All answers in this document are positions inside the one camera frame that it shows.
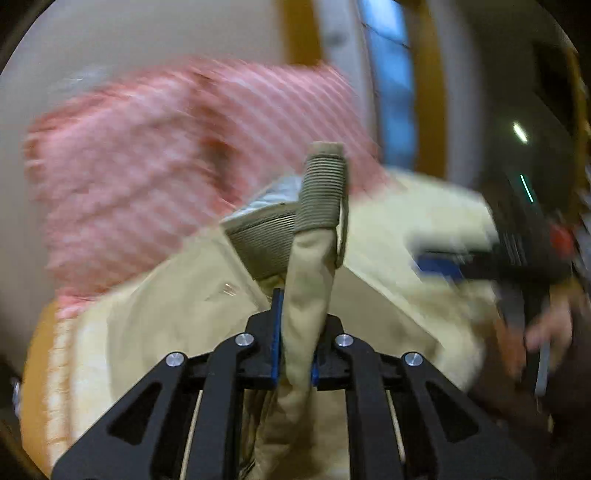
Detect beige khaki pants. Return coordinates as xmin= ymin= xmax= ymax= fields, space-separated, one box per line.
xmin=73 ymin=141 xmax=445 ymax=480

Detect blue glass window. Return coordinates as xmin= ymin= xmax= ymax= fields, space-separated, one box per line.
xmin=359 ymin=0 xmax=418 ymax=170

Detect pink polka dot pillow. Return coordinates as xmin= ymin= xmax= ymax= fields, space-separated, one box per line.
xmin=24 ymin=58 xmax=385 ymax=318

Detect person right hand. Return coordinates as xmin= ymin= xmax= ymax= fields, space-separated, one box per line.
xmin=496 ymin=285 xmax=583 ymax=384

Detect yellow patterned bed cover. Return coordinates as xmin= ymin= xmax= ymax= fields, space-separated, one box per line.
xmin=20 ymin=168 xmax=505 ymax=476

